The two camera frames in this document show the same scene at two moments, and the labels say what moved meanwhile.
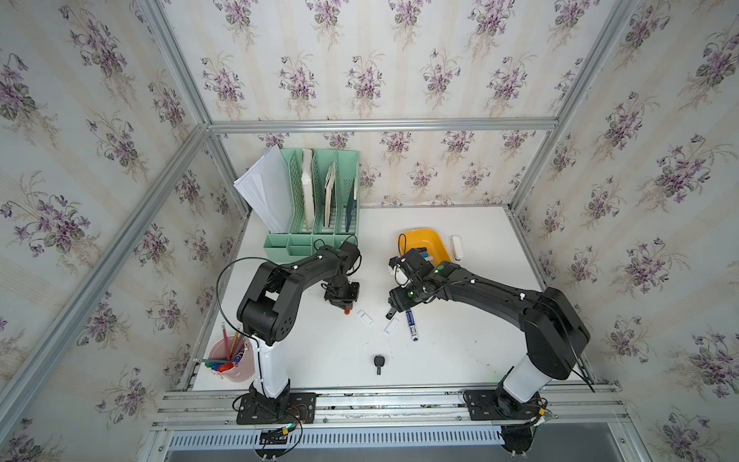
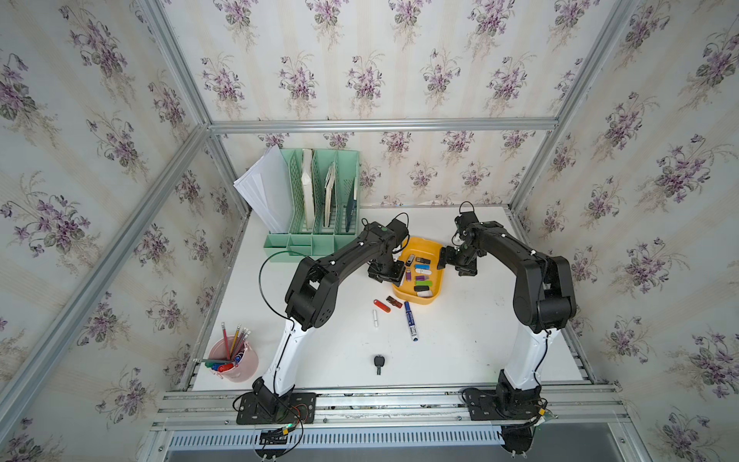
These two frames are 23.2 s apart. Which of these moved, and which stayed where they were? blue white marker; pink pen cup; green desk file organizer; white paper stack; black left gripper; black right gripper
Moved: black right gripper; black left gripper
Stayed: pink pen cup; green desk file organizer; blue white marker; white paper stack
